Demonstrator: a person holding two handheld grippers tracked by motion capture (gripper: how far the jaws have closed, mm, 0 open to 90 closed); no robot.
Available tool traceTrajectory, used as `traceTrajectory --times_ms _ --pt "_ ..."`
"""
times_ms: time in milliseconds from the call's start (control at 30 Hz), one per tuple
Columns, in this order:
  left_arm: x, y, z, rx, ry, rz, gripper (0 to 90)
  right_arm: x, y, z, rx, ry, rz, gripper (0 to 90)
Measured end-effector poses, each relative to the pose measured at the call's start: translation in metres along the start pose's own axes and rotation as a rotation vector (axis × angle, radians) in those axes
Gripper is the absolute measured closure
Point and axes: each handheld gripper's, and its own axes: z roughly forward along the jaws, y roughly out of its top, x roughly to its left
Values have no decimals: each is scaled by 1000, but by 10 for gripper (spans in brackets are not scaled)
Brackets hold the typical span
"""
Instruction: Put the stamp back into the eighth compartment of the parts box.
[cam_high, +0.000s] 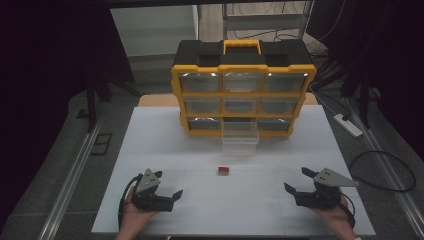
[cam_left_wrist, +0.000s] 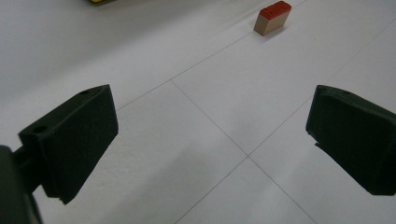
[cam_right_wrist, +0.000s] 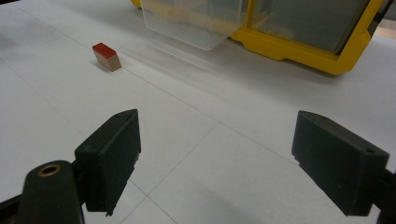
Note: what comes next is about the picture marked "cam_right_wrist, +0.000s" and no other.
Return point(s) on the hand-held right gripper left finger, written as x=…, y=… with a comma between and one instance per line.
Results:
x=109, y=158

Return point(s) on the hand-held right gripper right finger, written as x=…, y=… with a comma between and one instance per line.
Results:
x=339, y=161

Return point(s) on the red-topped wooden block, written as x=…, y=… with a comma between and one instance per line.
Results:
x=106, y=57

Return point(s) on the yellow drawer cabinet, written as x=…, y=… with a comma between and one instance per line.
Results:
x=311, y=49

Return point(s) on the clear plastic drawer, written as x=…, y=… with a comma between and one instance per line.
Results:
x=194, y=23
x=308, y=21

